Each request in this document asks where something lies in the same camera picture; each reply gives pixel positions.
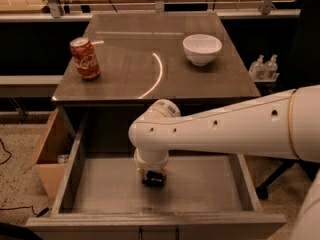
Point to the clear pump bottle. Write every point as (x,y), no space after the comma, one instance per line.
(270,67)
(256,68)

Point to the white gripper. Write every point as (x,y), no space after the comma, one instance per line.
(151,159)

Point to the grey open top drawer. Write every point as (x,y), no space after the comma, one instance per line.
(101,196)

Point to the black office chair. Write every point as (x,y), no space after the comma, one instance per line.
(302,69)

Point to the grey cabinet counter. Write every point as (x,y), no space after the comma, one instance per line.
(141,60)

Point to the red coca-cola can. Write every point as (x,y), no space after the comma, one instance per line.
(85,58)

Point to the dark blue rxbar snack bar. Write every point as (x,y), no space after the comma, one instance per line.
(153,178)

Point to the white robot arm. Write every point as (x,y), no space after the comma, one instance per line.
(282,125)

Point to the clear pump bottle left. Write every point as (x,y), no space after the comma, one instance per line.
(256,68)

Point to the clear pump bottle right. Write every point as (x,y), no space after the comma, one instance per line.
(270,67)

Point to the cardboard box on floor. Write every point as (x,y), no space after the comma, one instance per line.
(54,141)

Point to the white ceramic bowl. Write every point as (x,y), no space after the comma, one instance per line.
(201,49)

